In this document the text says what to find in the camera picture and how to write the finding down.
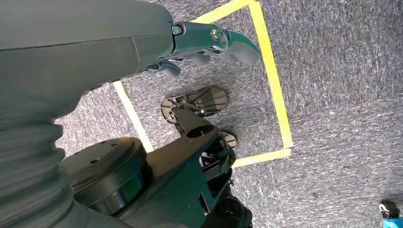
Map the blue metal shelf rack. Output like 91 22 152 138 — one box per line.
378 199 403 228

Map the black robot foot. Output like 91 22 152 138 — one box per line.
219 130 238 152
160 85 229 126

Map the black robot leg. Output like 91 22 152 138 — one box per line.
61 107 252 228

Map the yellow floor tape square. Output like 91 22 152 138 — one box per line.
113 0 294 168

